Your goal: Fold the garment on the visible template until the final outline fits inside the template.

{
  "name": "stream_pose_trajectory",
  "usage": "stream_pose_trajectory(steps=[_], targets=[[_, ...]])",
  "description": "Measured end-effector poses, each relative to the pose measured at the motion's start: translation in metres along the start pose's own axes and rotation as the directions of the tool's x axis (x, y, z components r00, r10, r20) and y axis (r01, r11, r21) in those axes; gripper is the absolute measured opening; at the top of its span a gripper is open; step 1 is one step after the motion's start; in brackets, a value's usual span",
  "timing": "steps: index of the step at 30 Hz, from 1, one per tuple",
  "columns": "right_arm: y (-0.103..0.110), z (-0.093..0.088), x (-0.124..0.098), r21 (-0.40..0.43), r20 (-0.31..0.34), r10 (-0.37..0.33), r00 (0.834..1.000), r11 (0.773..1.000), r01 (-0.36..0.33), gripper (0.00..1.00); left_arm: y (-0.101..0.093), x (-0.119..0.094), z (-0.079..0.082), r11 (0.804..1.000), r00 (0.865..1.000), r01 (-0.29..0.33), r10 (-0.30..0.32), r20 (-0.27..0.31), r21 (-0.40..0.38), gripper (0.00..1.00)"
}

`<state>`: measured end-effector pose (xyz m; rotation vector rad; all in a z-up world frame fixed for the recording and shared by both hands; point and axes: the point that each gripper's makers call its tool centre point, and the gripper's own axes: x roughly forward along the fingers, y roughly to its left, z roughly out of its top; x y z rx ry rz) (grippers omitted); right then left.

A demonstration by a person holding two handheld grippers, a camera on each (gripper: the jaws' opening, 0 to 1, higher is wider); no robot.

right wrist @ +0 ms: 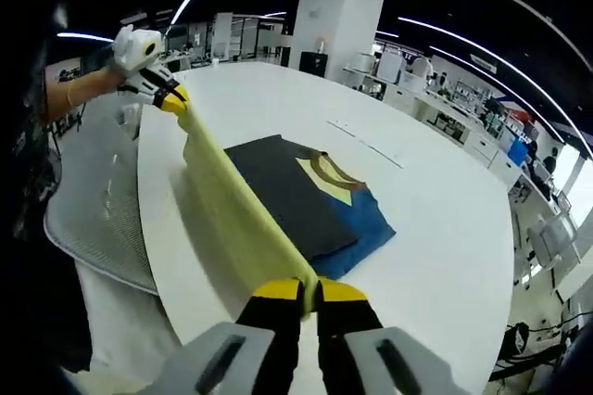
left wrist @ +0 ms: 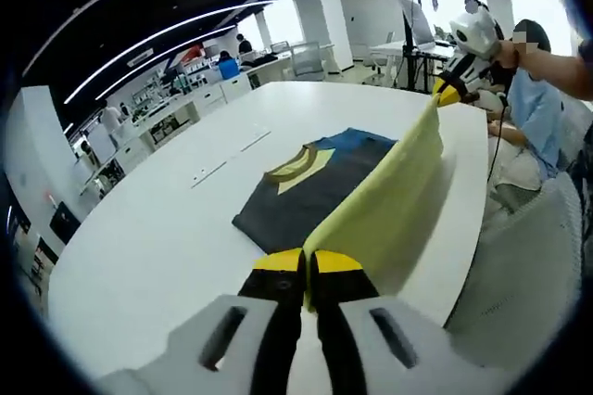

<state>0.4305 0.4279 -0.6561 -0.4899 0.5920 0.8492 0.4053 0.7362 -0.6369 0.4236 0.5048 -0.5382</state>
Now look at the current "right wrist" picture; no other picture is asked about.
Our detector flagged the white office chair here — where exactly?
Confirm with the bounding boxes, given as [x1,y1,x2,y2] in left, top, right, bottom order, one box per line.
[526,211,580,275]

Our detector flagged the yellow long-sleeve garment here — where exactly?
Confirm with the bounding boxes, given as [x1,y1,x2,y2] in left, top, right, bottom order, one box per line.
[177,97,397,322]

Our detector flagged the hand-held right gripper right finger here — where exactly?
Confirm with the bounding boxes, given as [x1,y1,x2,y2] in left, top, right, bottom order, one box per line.
[316,277,469,395]

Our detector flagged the tall white appliance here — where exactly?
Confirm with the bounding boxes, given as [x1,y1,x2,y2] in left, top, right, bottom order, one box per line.
[375,51,405,86]

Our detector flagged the black bag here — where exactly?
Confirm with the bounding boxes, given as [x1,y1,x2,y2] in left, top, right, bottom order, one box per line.
[501,320,533,362]

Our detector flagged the person's left hand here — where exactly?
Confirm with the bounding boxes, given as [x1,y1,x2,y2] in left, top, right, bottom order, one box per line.
[102,64,133,93]

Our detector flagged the long curved ceiling light strip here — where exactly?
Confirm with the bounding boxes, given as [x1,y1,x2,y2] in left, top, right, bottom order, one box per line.
[397,16,593,158]

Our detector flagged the black cabinet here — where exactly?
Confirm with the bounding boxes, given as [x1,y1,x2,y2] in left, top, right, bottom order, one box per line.
[299,51,330,77]

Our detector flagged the long white counter with drawers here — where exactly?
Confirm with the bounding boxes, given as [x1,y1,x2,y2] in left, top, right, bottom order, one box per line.
[345,65,580,229]

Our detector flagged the grey mesh office chair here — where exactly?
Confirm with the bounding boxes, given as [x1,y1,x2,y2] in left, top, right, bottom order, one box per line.
[43,100,161,297]

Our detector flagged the person's white trousers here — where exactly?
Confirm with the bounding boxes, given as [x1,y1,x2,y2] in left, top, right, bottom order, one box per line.
[73,259,184,385]

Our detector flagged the white storage box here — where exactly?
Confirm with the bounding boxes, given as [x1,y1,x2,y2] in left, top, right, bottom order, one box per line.
[397,71,425,93]

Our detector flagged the ceiling air vent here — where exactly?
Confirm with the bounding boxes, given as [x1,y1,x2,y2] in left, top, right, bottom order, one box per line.
[469,53,499,75]

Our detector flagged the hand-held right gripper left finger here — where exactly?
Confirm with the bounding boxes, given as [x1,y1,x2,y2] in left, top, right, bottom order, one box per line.
[138,277,307,395]

